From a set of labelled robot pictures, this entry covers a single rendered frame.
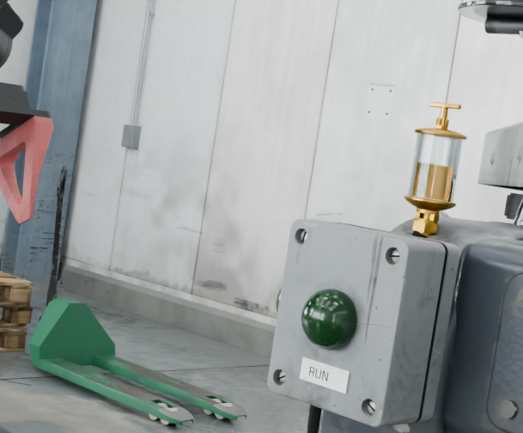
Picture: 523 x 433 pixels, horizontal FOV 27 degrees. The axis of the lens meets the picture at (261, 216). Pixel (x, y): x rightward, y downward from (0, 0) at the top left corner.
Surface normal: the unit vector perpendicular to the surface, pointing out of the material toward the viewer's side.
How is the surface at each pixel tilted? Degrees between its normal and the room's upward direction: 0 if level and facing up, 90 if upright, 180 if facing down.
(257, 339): 90
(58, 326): 75
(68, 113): 90
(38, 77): 90
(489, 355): 90
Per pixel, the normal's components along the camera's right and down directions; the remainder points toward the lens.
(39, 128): 0.78, 0.00
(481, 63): -0.68, -0.07
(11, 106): 0.73, -0.36
